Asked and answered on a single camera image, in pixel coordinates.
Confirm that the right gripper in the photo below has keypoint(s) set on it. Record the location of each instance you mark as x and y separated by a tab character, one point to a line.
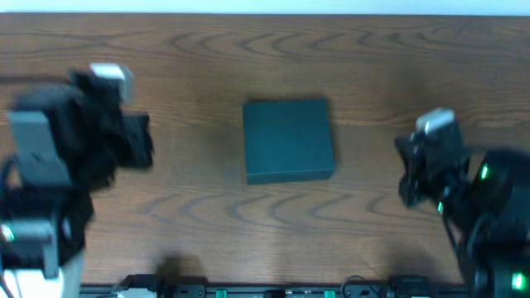
418	166

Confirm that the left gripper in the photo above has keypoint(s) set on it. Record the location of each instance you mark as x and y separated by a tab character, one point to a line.
120	138

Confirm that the dark green lidded box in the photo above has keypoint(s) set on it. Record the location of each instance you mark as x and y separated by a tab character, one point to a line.
287	141

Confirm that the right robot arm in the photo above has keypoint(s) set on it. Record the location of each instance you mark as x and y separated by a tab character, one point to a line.
486	217

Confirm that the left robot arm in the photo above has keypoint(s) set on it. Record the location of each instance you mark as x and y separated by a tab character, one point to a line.
71	137

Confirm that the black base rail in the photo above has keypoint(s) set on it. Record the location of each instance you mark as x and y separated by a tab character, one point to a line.
352	286

